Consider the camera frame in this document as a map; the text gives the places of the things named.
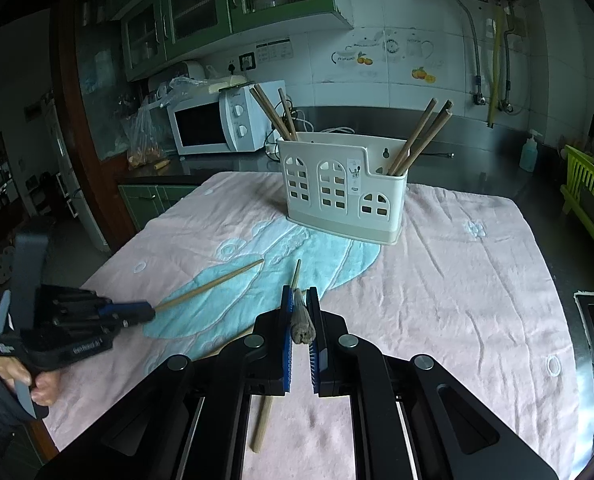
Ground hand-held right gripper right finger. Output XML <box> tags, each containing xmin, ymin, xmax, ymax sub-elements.
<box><xmin>305</xmin><ymin>286</ymin><xmax>560</xmax><ymax>480</ymax></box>

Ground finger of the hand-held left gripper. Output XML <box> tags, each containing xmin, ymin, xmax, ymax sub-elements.
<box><xmin>52</xmin><ymin>311</ymin><xmax>128</xmax><ymax>334</ymax></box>
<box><xmin>39</xmin><ymin>285</ymin><xmax>156</xmax><ymax>322</ymax></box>

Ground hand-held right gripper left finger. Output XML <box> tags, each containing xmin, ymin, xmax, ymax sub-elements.
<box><xmin>37</xmin><ymin>285</ymin><xmax>295</xmax><ymax>480</ymax></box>

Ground wooden chopstick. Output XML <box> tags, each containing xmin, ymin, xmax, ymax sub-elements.
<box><xmin>253</xmin><ymin>83</ymin><xmax>298</xmax><ymax>142</ymax></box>
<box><xmin>277</xmin><ymin>88</ymin><xmax>298</xmax><ymax>142</ymax></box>
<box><xmin>249</xmin><ymin>87</ymin><xmax>292</xmax><ymax>142</ymax></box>
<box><xmin>396</xmin><ymin>100</ymin><xmax>452</xmax><ymax>176</ymax></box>
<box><xmin>388</xmin><ymin>98</ymin><xmax>436</xmax><ymax>175</ymax></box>
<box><xmin>401</xmin><ymin>106</ymin><xmax>455</xmax><ymax>177</ymax></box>
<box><xmin>251</xmin><ymin>259</ymin><xmax>316</xmax><ymax>453</ymax></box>
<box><xmin>154</xmin><ymin>259</ymin><xmax>265</xmax><ymax>313</ymax></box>

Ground white plastic utensil holder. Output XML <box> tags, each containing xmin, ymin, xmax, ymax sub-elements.
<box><xmin>277</xmin><ymin>131</ymin><xmax>410</xmax><ymax>246</ymax></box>

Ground person's left hand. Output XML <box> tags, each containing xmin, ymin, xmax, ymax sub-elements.
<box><xmin>0</xmin><ymin>354</ymin><xmax>61</xmax><ymax>407</ymax></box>

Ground green lower cabinet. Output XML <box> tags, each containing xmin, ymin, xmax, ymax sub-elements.
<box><xmin>118</xmin><ymin>184</ymin><xmax>198</xmax><ymax>233</ymax></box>

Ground pink towel with blue pattern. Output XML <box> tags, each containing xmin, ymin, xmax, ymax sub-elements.
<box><xmin>42</xmin><ymin>171</ymin><xmax>585</xmax><ymax>480</ymax></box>

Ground clear plastic bag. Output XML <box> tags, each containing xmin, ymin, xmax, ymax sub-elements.
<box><xmin>122</xmin><ymin>102</ymin><xmax>175</xmax><ymax>168</ymax></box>
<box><xmin>157</xmin><ymin>75</ymin><xmax>212</xmax><ymax>108</ymax></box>

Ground white microwave oven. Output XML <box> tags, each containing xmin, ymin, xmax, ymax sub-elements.
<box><xmin>167</xmin><ymin>80</ymin><xmax>288</xmax><ymax>156</ymax></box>

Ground beige flat box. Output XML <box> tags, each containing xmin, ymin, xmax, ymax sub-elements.
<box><xmin>204</xmin><ymin>75</ymin><xmax>250</xmax><ymax>93</ymax></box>

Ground blue soap bottle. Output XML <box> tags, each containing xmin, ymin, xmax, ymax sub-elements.
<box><xmin>519</xmin><ymin>130</ymin><xmax>542</xmax><ymax>173</ymax></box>

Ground green dish rack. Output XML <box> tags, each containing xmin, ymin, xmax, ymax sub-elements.
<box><xmin>561</xmin><ymin>145</ymin><xmax>594</xmax><ymax>293</ymax></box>

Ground yellow pipe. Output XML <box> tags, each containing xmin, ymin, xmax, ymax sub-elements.
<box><xmin>488</xmin><ymin>5</ymin><xmax>508</xmax><ymax>128</ymax></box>

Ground white paper wall note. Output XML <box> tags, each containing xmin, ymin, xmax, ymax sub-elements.
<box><xmin>257</xmin><ymin>40</ymin><xmax>296</xmax><ymax>64</ymax></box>

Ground green upper wall cabinets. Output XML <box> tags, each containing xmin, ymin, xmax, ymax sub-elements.
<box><xmin>108</xmin><ymin>0</ymin><xmax>354</xmax><ymax>82</ymax></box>

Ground grey flexible hose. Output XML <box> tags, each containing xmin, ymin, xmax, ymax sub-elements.
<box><xmin>454</xmin><ymin>0</ymin><xmax>486</xmax><ymax>107</ymax></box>

